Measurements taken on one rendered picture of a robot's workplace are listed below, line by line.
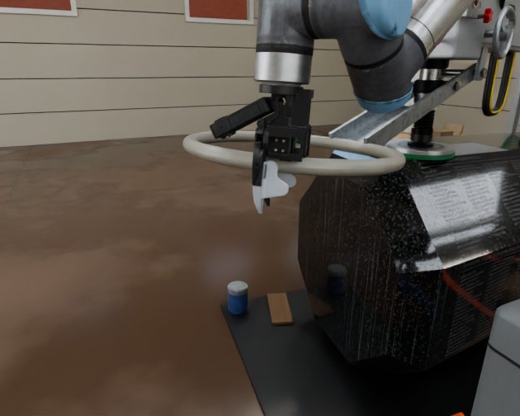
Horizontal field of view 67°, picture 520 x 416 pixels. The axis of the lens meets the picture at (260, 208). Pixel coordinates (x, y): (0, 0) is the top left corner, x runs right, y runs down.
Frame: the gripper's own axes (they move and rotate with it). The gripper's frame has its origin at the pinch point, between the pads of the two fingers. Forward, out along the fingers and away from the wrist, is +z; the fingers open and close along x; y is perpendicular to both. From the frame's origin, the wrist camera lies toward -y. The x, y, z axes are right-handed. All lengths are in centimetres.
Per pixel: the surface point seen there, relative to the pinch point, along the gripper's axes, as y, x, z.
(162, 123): -343, 561, 57
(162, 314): -70, 85, 91
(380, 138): 19.5, 43.8, -8.5
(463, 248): 47, 53, 22
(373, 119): 17, 61, -12
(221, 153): -7.9, 0.2, -7.9
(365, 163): 16.8, 5.6, -8.1
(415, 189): 32, 60, 8
